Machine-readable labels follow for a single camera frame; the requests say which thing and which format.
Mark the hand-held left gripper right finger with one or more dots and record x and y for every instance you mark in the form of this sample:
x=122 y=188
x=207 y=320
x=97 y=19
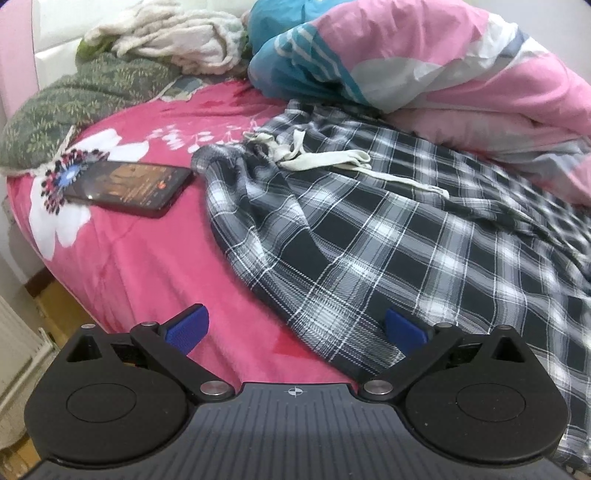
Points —
x=406 y=330

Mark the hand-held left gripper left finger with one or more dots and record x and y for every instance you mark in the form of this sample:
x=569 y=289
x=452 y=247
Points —
x=187 y=327

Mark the black white plaid pants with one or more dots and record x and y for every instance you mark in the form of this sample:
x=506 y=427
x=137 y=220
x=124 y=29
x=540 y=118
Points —
x=392 y=240

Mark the pink floral bed sheet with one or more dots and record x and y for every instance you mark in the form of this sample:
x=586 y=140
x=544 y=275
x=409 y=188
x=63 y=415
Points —
x=147 y=267

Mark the black smartphone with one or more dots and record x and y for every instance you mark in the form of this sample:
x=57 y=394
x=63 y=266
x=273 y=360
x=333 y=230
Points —
x=129 y=187

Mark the white radiator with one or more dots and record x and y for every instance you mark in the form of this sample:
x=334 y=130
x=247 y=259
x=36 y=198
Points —
x=18 y=360

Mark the green speckled blanket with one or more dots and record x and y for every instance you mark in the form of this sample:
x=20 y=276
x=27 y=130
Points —
x=78 y=101

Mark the pink floral quilt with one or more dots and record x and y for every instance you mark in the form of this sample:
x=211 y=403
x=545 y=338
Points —
x=415 y=50

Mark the white fluffy blanket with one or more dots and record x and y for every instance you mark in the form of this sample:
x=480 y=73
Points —
x=175 y=41

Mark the pink white headboard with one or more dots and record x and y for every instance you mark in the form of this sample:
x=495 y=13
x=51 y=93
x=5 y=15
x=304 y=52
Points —
x=55 y=41

